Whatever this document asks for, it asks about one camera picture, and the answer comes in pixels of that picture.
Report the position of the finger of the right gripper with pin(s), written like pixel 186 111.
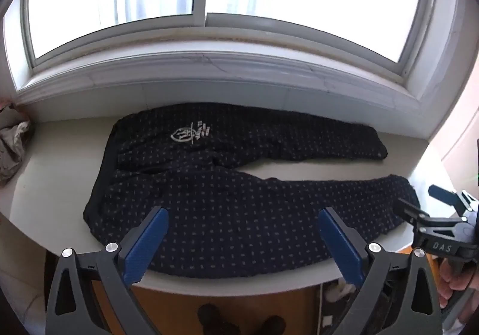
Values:
pixel 443 195
pixel 408 212

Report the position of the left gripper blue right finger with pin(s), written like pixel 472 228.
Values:
pixel 346 246

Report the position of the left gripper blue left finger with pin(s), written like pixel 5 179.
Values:
pixel 140 245

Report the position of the navy patterned pants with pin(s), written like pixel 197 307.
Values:
pixel 225 223

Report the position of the person's right hand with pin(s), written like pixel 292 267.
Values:
pixel 448 283

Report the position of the grey crumpled cloth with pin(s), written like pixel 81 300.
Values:
pixel 16 130

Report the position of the white sliding window frame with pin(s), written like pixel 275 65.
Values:
pixel 363 33

